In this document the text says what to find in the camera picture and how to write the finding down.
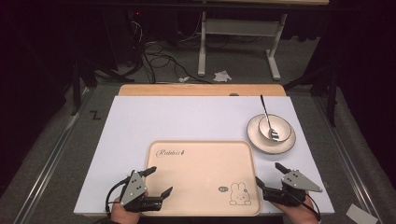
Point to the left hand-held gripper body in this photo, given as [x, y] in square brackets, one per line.
[134, 188]

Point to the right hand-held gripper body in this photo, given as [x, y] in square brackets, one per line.
[297, 181]

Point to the person's left hand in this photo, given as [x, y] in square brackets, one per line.
[123, 215]

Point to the person's right hand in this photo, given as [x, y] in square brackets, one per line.
[297, 214]

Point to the beige tray with rabbit print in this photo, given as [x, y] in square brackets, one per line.
[199, 177]

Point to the white plate with dark rim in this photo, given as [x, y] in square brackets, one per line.
[256, 141]

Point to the white bowl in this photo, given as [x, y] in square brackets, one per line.
[282, 124]

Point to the metal fork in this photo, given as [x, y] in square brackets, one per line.
[265, 109]

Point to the white table mat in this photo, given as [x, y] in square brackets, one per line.
[186, 118]

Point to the flat white paper sheet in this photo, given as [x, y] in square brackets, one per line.
[361, 214]

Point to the dark round table grommet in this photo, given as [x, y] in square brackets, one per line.
[233, 94]

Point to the black metal stand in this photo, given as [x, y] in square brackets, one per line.
[332, 93]
[76, 87]

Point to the small crumpled white paper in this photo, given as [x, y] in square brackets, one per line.
[183, 79]

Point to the large crumpled white paper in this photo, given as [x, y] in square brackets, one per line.
[222, 76]

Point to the white desk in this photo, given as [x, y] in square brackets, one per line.
[236, 28]

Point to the metal floor rail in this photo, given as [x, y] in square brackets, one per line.
[46, 174]
[342, 155]

